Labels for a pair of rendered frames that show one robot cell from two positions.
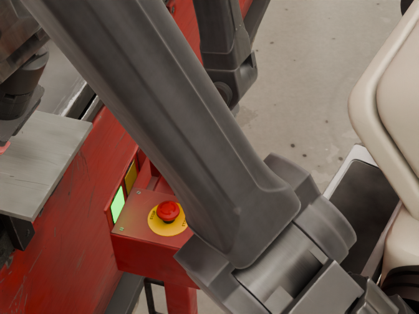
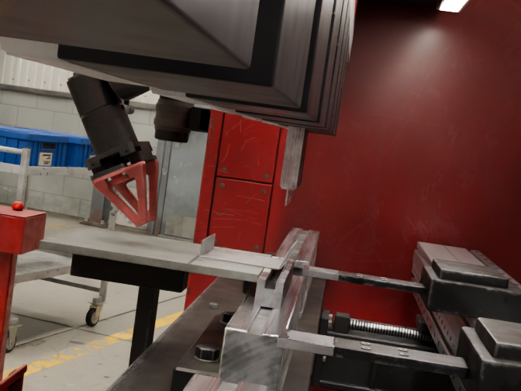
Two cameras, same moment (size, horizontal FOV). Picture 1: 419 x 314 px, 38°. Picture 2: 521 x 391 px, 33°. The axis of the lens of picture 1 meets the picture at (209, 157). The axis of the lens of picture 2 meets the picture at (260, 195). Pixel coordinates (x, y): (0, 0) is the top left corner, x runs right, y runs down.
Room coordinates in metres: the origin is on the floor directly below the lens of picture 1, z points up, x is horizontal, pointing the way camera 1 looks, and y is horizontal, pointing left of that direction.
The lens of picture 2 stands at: (1.70, 0.17, 1.16)
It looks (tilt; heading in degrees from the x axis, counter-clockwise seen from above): 4 degrees down; 166
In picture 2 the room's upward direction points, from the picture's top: 8 degrees clockwise
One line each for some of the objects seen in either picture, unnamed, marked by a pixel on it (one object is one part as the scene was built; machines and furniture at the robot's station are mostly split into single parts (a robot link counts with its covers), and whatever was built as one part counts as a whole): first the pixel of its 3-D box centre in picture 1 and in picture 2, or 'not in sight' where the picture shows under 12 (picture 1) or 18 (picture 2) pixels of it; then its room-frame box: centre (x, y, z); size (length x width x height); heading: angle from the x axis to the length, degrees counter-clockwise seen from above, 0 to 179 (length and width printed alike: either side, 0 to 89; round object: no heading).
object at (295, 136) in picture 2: not in sight; (293, 165); (0.64, 0.46, 1.13); 0.10 x 0.02 x 0.10; 161
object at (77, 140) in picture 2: not in sight; (56, 150); (-3.11, 0.19, 0.92); 0.50 x 0.36 x 0.18; 57
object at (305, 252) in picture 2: not in sight; (295, 266); (0.12, 0.64, 0.92); 0.50 x 0.06 x 0.10; 161
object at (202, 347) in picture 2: not in sight; (207, 352); (0.76, 0.36, 0.91); 0.03 x 0.03 x 0.02
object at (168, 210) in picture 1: (168, 214); not in sight; (0.63, 0.07, 0.79); 0.04 x 0.04 x 0.04
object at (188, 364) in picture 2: not in sight; (217, 351); (0.66, 0.39, 0.89); 0.30 x 0.05 x 0.03; 161
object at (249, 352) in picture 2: not in sight; (266, 336); (0.69, 0.44, 0.92); 0.39 x 0.06 x 0.10; 161
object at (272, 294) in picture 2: not in sight; (276, 280); (0.66, 0.46, 0.98); 0.20 x 0.03 x 0.03; 161
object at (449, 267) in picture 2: not in sight; (408, 278); (0.70, 0.61, 1.01); 0.26 x 0.12 x 0.05; 71
